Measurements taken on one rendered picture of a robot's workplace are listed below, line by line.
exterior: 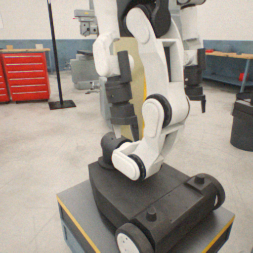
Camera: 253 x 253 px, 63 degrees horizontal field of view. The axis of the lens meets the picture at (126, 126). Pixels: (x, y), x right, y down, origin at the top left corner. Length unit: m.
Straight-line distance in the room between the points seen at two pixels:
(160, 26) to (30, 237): 1.55
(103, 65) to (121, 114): 0.17
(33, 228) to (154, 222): 1.11
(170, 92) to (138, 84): 1.32
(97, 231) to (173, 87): 0.78
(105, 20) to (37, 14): 8.49
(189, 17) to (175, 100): 0.39
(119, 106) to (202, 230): 0.78
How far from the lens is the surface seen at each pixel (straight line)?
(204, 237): 1.19
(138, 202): 1.04
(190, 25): 1.04
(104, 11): 0.72
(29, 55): 4.63
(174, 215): 0.97
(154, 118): 0.80
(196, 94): 1.03
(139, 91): 2.14
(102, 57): 0.68
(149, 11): 0.86
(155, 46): 0.79
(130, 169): 1.03
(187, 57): 1.00
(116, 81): 0.68
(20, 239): 1.78
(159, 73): 0.81
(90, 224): 1.19
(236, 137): 2.92
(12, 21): 9.16
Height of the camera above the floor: 1.28
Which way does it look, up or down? 23 degrees down
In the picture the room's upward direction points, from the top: straight up
